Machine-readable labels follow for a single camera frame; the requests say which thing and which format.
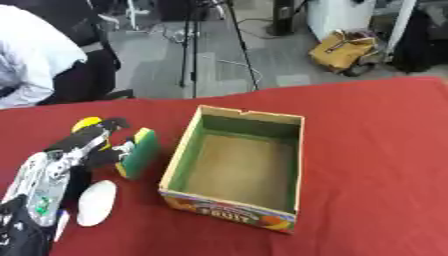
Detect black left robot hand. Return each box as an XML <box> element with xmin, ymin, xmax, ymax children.
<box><xmin>43</xmin><ymin>117</ymin><xmax>140</xmax><ymax>169</ymax></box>

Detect green and yellow sponge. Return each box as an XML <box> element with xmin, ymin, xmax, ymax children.
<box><xmin>113</xmin><ymin>127</ymin><xmax>163</xmax><ymax>181</ymax></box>

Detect open cardboard box green inside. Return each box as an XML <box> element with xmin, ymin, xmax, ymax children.
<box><xmin>157</xmin><ymin>104</ymin><xmax>307</xmax><ymax>234</ymax></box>

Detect yellow round toy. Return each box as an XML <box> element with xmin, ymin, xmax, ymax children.
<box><xmin>70</xmin><ymin>116</ymin><xmax>105</xmax><ymax>134</ymax></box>

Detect white oval object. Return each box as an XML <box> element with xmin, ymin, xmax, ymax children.
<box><xmin>75</xmin><ymin>179</ymin><xmax>119</xmax><ymax>228</ymax></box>

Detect person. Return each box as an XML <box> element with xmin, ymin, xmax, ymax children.
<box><xmin>0</xmin><ymin>3</ymin><xmax>91</xmax><ymax>110</ymax></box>

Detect black tripod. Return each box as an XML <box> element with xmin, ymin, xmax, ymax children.
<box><xmin>176</xmin><ymin>0</ymin><xmax>261</xmax><ymax>99</ymax></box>

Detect tan bag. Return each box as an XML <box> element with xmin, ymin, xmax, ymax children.
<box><xmin>308</xmin><ymin>29</ymin><xmax>387</xmax><ymax>77</ymax></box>

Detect white cabinet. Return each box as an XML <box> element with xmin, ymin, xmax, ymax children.
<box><xmin>304</xmin><ymin>0</ymin><xmax>378</xmax><ymax>43</ymax></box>

